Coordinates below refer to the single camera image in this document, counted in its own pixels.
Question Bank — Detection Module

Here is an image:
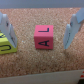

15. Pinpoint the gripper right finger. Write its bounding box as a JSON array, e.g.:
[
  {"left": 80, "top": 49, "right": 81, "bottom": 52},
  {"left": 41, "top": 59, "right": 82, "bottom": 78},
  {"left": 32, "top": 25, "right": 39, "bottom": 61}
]
[{"left": 63, "top": 12, "right": 84, "bottom": 50}]

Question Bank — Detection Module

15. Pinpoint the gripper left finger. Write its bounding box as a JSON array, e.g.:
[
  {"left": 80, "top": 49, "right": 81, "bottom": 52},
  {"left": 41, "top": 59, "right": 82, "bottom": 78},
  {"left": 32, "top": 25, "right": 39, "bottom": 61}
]
[{"left": 0, "top": 12, "right": 19, "bottom": 52}]

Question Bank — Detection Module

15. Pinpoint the yellow block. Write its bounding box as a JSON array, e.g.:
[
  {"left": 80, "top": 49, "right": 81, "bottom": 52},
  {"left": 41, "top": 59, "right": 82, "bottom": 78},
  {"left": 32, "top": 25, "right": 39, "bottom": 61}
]
[{"left": 0, "top": 30, "right": 18, "bottom": 55}]

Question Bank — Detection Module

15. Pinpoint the pink block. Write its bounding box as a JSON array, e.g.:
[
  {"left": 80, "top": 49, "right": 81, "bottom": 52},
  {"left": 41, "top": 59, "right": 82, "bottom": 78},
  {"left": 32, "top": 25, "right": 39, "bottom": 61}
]
[{"left": 34, "top": 24, "right": 54, "bottom": 50}]

